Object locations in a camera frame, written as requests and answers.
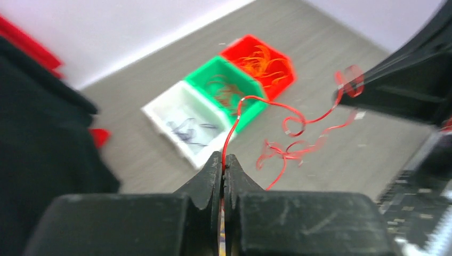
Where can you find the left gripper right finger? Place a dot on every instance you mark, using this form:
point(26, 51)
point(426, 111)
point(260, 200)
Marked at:
point(259, 222)

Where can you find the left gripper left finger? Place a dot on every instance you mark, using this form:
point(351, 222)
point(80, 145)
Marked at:
point(185, 222)

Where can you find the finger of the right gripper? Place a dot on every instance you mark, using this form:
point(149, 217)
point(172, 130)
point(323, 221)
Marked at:
point(414, 82)

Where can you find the white plastic bin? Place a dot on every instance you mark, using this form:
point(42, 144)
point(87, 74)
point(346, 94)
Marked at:
point(189, 121)

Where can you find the green plastic bin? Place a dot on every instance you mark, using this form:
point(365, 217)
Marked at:
point(224, 85)

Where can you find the red plastic bin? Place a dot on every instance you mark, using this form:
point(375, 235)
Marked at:
point(271, 68)

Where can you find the black t-shirt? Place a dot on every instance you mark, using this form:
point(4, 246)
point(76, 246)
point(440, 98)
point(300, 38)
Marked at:
point(47, 149)

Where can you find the red t-shirt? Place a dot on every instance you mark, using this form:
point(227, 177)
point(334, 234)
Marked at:
point(31, 53)

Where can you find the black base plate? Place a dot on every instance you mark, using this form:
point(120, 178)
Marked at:
point(417, 203)

